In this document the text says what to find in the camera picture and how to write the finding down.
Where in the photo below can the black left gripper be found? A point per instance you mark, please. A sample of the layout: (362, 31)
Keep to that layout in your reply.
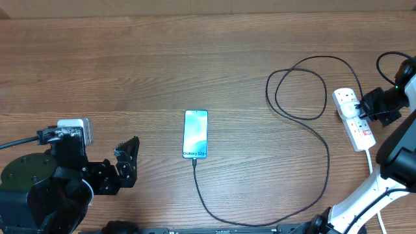
(128, 156)

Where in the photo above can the Galaxy S24+ smartphone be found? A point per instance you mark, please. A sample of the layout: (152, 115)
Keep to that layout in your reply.
(195, 134)

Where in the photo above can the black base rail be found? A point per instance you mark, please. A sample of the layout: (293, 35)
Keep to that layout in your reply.
(279, 229)

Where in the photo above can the white power strip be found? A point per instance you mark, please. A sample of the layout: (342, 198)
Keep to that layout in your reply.
(357, 129)

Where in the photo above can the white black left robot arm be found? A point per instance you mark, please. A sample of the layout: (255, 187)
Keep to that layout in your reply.
(50, 192)

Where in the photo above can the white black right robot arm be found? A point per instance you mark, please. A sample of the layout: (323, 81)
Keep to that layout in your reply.
(394, 175)

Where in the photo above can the white charger adapter plug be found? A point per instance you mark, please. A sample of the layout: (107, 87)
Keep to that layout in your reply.
(349, 109)

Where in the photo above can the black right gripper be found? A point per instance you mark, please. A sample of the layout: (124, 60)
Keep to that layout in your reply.
(369, 108)

